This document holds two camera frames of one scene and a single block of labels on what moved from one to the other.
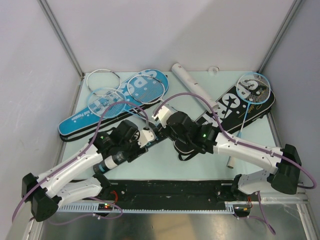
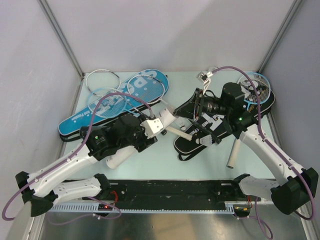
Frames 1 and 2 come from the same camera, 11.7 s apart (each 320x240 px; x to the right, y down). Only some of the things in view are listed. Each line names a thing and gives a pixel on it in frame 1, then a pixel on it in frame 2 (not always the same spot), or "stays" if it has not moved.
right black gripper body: (177, 138) -> (214, 105)
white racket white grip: (146, 88) stays
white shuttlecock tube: (188, 79) -> (112, 162)
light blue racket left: (108, 102) stays
